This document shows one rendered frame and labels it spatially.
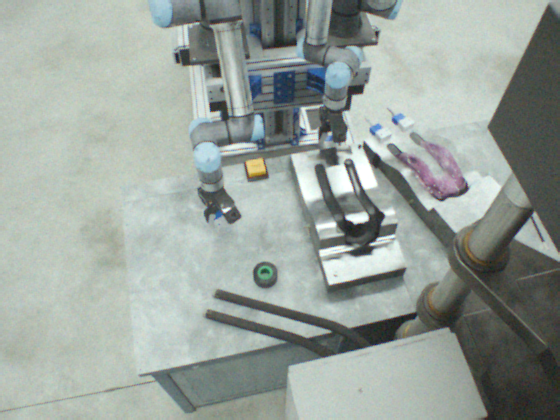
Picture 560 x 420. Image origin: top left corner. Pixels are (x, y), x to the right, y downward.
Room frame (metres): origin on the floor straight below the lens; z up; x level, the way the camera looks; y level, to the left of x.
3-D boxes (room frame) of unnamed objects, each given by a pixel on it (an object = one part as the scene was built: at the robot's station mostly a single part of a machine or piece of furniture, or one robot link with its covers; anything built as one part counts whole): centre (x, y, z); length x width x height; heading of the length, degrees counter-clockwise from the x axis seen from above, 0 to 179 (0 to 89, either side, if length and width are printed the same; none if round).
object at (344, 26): (1.65, -0.26, 1.09); 0.15 x 0.15 x 0.10
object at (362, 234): (0.93, -0.23, 0.92); 0.35 x 0.16 x 0.09; 13
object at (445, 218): (1.07, -0.56, 0.86); 0.50 x 0.26 x 0.11; 30
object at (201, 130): (0.99, 0.21, 1.14); 0.11 x 0.11 x 0.08; 14
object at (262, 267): (0.69, 0.04, 0.82); 0.08 x 0.08 x 0.04
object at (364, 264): (0.91, -0.23, 0.87); 0.50 x 0.26 x 0.14; 13
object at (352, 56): (1.32, -0.22, 1.14); 0.11 x 0.11 x 0.08; 63
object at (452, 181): (1.07, -0.55, 0.90); 0.26 x 0.18 x 0.08; 30
